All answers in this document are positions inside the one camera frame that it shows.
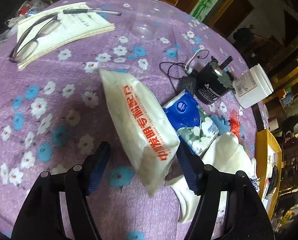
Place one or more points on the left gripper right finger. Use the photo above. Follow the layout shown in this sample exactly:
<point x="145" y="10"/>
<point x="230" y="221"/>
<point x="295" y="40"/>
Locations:
<point x="245" y="215"/>

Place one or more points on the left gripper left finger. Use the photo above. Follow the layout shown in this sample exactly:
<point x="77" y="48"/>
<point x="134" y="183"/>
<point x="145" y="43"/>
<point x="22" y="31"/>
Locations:
<point x="40" y="216"/>

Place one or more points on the blue floral tissue pack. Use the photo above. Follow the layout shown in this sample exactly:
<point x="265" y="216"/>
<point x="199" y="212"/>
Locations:
<point x="191" y="123"/>

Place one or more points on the white bag red lettering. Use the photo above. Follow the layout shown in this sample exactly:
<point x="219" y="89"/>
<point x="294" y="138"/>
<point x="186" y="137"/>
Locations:
<point x="146" y="135"/>

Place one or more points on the yellow cardboard box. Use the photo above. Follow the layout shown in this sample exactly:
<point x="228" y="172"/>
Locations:
<point x="268" y="154"/>

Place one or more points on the small red wrapper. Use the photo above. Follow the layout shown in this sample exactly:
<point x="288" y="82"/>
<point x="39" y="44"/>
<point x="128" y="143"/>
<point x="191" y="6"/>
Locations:
<point x="234" y="123"/>

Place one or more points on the purple floral tablecloth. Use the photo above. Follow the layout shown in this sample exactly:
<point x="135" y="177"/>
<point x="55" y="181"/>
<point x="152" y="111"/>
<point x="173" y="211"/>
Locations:
<point x="53" y="113"/>

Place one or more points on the white plastic jar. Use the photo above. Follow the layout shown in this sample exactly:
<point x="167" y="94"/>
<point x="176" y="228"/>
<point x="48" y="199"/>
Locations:
<point x="252" y="87"/>

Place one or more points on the black cylindrical motor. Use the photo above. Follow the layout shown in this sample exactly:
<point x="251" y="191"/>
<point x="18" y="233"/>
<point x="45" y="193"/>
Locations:
<point x="213" y="82"/>

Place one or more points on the black eyeglasses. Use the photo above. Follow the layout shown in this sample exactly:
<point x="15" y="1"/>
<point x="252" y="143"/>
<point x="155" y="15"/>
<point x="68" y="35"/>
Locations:
<point x="24" y="50"/>

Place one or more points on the lined notepad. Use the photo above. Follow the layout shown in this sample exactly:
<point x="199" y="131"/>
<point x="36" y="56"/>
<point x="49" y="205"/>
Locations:
<point x="73" y="27"/>

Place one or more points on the black pen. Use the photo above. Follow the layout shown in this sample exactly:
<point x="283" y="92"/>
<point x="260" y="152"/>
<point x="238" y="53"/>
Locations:
<point x="85" y="10"/>

